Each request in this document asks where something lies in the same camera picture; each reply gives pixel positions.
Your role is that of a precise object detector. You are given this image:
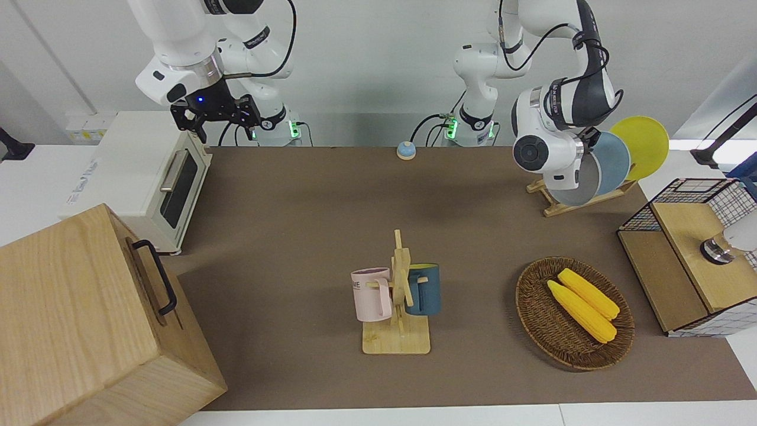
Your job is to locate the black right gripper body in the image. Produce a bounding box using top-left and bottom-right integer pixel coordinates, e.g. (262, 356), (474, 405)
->
(170, 78), (244, 122)

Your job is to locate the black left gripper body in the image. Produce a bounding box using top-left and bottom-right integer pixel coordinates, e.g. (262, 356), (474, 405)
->
(577, 127), (602, 156)

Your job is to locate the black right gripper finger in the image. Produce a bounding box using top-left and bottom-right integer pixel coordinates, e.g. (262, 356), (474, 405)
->
(172, 112), (209, 144)
(240, 93), (263, 131)

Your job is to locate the gray plate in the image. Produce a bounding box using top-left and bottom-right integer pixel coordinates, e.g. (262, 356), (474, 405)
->
(549, 147), (601, 207)

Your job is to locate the light blue plate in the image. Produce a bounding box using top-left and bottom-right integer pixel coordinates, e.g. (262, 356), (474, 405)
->
(591, 131), (632, 196)

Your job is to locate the yellow plate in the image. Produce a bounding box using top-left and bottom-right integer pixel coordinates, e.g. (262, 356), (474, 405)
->
(609, 115), (671, 182)

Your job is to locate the wooden plate rack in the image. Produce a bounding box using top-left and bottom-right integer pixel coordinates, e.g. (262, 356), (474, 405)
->
(526, 176), (639, 218)

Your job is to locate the white toaster oven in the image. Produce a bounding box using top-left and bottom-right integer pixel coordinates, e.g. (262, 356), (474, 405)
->
(59, 111), (213, 257)

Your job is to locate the brown table mat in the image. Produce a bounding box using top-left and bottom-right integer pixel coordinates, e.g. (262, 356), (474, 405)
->
(160, 146), (757, 412)

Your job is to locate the yellow corn cob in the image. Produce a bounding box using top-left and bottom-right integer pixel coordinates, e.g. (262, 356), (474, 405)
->
(546, 279), (618, 344)
(557, 267), (621, 321)

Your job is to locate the brown wicker basket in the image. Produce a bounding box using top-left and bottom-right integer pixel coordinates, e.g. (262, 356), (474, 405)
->
(515, 256), (636, 372)

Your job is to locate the pink mug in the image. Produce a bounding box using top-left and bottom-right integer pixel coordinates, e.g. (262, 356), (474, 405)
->
(350, 267), (394, 323)

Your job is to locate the dark teal mug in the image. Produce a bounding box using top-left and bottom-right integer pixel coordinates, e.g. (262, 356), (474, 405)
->
(405, 263), (442, 317)

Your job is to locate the wooden mug tree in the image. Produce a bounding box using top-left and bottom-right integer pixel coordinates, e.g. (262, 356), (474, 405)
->
(361, 229), (432, 356)

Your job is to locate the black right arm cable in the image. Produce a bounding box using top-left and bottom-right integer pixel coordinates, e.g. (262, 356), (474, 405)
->
(224, 0), (297, 81)

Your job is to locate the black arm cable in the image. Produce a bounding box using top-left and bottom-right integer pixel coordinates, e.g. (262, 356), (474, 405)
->
(498, 0), (625, 114)
(224, 0), (297, 81)

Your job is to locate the white wall socket strip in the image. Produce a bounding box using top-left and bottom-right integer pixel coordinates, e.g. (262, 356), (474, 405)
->
(64, 115), (114, 143)

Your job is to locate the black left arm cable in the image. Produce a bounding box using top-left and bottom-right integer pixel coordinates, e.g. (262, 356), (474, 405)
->
(498, 0), (625, 114)

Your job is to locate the black camera stand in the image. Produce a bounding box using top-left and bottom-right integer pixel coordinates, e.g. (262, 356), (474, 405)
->
(0, 127), (35, 162)
(690, 93), (757, 170)

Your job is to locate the black wire shelf with wooden board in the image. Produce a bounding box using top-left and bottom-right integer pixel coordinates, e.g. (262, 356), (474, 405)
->
(616, 177), (757, 338)

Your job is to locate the black base cable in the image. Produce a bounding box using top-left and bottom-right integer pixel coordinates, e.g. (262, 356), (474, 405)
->
(410, 112), (460, 148)

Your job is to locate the wooden box with black handle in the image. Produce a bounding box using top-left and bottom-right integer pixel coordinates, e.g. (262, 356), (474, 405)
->
(0, 202), (229, 426)

